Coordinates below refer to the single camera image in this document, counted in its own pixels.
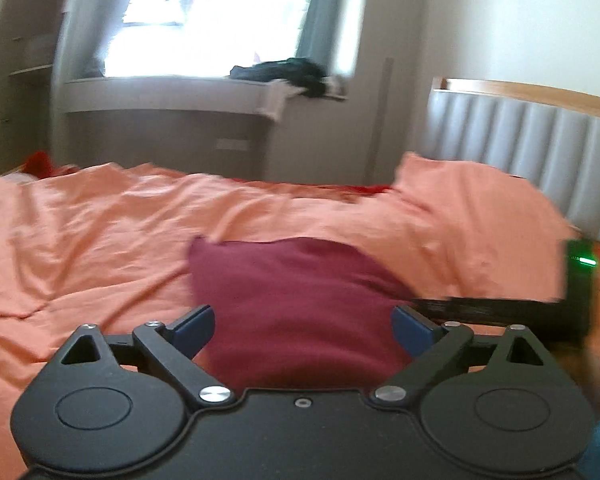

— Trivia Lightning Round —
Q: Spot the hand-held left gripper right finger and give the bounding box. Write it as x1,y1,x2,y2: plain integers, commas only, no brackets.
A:
372,305,551,403

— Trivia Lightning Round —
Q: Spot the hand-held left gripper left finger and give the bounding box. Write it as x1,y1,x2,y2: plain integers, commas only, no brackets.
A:
50,304,232,407

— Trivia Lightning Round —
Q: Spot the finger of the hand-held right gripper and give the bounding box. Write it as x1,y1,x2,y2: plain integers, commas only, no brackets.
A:
410,297,571,325

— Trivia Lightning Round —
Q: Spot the maroon shirt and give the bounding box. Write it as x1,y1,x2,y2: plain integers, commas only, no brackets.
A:
187,235,416,393

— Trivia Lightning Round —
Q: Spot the pile of dark clothes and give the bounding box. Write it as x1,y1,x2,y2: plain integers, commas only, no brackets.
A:
230,57,331,98

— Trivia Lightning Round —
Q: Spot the orange blanket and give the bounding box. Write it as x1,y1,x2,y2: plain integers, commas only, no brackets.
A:
0,152,600,480

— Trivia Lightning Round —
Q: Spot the red bed sheet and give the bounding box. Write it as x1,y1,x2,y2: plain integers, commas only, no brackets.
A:
325,182,396,197

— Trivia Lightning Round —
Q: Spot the grey padded headboard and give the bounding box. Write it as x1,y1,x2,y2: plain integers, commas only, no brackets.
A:
426,76,600,256

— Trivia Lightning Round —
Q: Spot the grey window bench cabinet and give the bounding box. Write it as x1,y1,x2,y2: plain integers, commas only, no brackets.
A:
60,76,348,181

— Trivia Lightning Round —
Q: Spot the red cloth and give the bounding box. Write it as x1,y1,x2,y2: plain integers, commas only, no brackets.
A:
22,151,56,181

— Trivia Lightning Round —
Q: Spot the grey wardrobe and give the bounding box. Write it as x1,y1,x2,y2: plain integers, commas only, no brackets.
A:
347,0,431,186

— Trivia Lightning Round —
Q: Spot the white cloth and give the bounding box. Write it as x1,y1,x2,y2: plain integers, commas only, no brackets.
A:
252,79,306,123

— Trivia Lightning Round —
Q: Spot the window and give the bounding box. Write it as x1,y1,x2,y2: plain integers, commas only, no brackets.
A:
102,0,321,78

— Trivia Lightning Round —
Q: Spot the grey shelf unit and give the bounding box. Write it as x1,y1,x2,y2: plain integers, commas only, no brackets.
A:
0,0,76,171

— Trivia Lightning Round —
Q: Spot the grey-blue curtain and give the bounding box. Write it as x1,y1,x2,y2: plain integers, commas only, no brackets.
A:
300,0,371,78
60,0,146,81

